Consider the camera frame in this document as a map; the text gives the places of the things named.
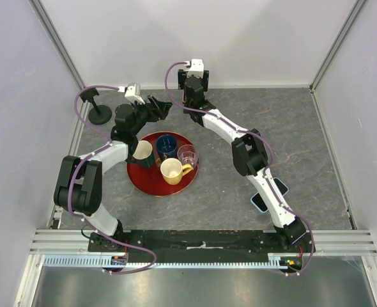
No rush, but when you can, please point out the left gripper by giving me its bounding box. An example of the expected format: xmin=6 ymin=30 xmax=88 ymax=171
xmin=130 ymin=95 xmax=173 ymax=136

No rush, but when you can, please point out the clear plastic cup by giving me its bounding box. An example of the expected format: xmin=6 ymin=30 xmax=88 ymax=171
xmin=177 ymin=145 xmax=199 ymax=169

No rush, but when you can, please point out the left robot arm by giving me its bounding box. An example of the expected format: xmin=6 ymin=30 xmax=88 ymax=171
xmin=53 ymin=95 xmax=173 ymax=251

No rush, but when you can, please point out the green mug cream inside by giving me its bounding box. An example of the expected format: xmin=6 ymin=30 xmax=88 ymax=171
xmin=126 ymin=140 xmax=155 ymax=169

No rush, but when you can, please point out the black round-base phone holder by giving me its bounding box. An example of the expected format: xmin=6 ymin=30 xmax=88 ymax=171
xmin=80 ymin=88 xmax=112 ymax=125

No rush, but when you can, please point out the phone in blue case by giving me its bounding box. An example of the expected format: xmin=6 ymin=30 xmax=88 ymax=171
xmin=250 ymin=177 xmax=289 ymax=213

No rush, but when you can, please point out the dark blue mug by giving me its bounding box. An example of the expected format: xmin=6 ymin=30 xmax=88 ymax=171
xmin=155 ymin=134 xmax=178 ymax=161

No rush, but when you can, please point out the grey cable duct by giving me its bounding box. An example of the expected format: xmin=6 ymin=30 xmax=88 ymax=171
xmin=43 ymin=255 xmax=304 ymax=270

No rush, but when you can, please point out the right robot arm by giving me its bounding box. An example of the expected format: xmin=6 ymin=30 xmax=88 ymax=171
xmin=178 ymin=69 xmax=315 ymax=252

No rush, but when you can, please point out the yellow mug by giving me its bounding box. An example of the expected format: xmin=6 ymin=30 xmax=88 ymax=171
xmin=160 ymin=158 xmax=193 ymax=185

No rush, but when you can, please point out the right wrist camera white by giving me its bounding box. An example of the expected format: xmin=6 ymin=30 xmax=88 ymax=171
xmin=184 ymin=59 xmax=204 ymax=78

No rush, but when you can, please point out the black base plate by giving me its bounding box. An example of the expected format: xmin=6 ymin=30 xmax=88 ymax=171
xmin=88 ymin=228 xmax=314 ymax=265

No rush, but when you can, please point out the red round tray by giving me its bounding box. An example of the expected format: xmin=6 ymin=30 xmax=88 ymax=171
xmin=127 ymin=131 xmax=199 ymax=196

